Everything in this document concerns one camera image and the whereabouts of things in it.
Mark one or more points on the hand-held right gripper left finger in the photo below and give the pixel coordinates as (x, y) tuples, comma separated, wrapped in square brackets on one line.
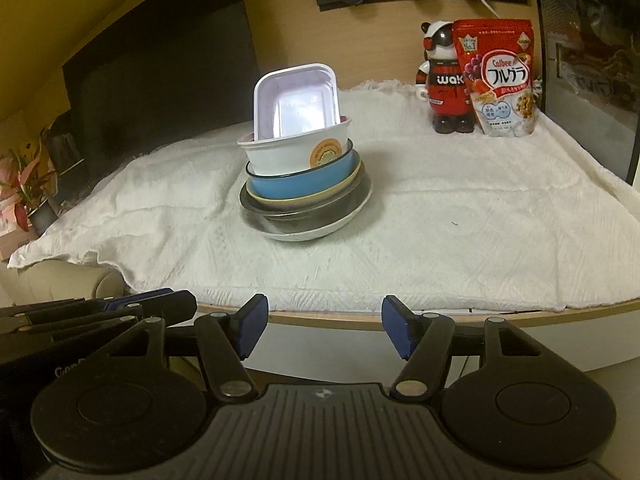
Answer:
[(250, 325)]

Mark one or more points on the beige armchair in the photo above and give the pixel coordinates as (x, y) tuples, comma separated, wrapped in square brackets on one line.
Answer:
[(60, 282)]

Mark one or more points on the white table cloth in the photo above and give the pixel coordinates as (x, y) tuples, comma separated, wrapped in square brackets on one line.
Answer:
[(450, 235)]

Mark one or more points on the cream ceramic bowl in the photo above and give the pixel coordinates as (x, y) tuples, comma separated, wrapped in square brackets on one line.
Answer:
[(300, 205)]

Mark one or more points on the pink rectangular plastic tray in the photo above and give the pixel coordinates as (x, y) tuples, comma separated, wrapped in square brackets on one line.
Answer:
[(300, 105)]

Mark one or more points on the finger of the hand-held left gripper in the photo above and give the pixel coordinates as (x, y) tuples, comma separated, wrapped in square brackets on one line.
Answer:
[(125, 303), (75, 331)]

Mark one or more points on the pink-leaved plant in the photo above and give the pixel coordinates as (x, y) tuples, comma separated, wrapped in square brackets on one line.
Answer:
[(25, 180)]

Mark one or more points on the red cereal bag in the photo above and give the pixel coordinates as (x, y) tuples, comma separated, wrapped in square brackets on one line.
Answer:
[(500, 80)]

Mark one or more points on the red black bear figurine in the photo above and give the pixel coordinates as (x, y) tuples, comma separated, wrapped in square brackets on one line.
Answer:
[(445, 90)]

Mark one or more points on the stainless steel bowl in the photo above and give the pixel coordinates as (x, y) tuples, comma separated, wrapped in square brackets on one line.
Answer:
[(300, 222)]

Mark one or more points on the dark plant pot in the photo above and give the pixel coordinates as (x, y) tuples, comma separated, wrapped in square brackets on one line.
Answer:
[(44, 217)]

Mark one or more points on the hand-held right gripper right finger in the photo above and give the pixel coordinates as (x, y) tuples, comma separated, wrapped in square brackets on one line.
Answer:
[(397, 327)]

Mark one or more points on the blue enamel bowl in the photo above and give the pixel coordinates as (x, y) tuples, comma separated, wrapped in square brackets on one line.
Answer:
[(290, 187)]

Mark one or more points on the white floral plate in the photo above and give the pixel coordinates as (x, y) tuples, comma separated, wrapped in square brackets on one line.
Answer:
[(310, 236)]

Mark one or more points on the white glass-sided computer case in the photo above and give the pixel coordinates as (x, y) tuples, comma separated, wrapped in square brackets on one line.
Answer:
[(590, 85)]

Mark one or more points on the black monitor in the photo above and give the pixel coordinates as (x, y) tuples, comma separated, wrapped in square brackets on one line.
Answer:
[(150, 85)]

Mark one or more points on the white plastic bowl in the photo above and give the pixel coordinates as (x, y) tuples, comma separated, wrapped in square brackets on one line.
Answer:
[(280, 155)]

